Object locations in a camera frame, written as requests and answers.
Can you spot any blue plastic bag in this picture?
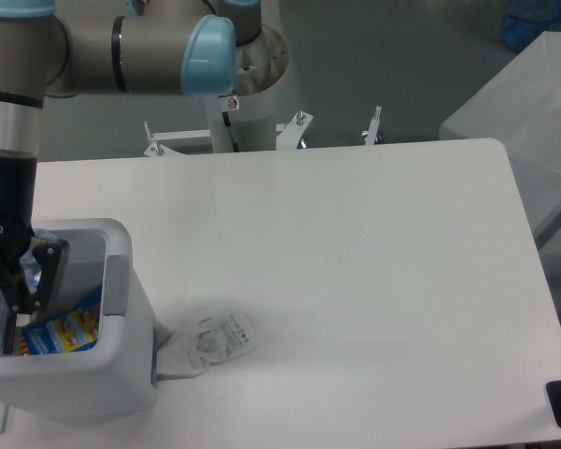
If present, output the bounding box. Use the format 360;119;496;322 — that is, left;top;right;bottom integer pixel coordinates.
499;1;561;52

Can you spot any grey covered box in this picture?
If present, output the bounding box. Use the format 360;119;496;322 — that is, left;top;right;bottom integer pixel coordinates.
439;32;561;235

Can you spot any white table clamp bracket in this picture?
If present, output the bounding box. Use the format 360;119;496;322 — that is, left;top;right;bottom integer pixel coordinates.
143;121;212;157

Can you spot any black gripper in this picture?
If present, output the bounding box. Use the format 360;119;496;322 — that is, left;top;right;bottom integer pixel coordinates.
0;152;70;355

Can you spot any blue yellow snack bag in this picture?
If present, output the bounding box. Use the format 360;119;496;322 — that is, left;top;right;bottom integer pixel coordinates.
20;286;102;356

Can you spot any white middle clamp bracket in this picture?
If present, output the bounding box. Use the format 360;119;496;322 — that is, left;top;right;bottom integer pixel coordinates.
276;110;313;151

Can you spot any white plastic trash can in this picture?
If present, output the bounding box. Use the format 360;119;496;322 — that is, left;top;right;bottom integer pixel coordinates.
0;218;157;420

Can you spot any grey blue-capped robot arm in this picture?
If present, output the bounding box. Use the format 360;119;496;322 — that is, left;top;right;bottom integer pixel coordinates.
0;1;262;354

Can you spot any white plastic wrapper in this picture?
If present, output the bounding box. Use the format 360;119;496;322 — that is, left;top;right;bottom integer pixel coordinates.
156;309;258;381

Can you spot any black pedestal cable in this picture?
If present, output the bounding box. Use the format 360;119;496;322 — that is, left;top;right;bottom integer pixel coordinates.
220;97;241;153

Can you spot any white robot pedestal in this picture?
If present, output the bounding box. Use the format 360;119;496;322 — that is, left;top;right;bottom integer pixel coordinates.
205;24;289;153

